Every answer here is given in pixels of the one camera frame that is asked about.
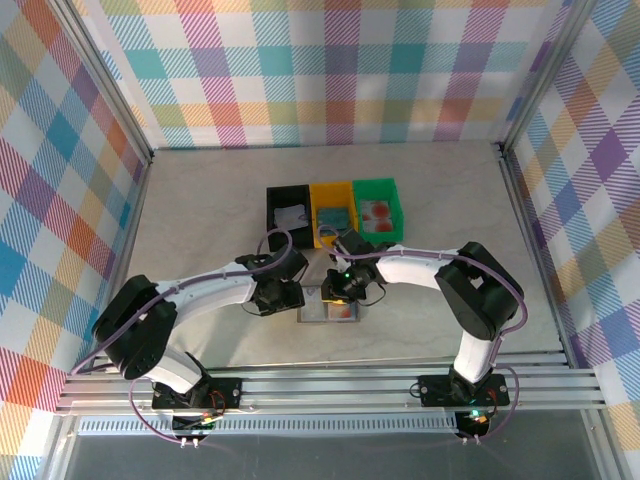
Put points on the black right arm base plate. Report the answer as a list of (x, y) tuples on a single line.
[(435, 392)]

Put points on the black plastic bin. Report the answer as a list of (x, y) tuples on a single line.
[(290, 242)]

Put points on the aluminium side rail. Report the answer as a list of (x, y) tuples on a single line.
[(525, 225)]

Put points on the yellow plastic bin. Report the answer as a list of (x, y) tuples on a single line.
[(325, 242)]

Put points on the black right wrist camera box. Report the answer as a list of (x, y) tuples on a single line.
[(356, 242)]

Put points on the white VIP card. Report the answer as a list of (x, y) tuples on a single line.
[(287, 214)]

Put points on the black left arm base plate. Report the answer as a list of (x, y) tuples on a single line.
[(225, 392)]

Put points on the green plastic bin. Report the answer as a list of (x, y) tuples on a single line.
[(385, 237)]

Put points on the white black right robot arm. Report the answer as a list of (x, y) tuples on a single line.
[(480, 295)]

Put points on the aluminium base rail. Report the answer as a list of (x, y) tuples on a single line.
[(325, 390)]

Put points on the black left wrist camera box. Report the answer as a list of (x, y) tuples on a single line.
[(290, 265)]

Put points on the small black control board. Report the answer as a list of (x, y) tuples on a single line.
[(195, 424), (475, 421)]

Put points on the aluminium frame post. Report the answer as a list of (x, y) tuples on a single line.
[(102, 80), (544, 75)]

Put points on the teal card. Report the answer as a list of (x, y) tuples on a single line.
[(333, 216)]

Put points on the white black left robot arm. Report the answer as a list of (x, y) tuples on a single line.
[(135, 325)]

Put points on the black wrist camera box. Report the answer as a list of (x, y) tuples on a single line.
[(356, 242), (290, 265)]

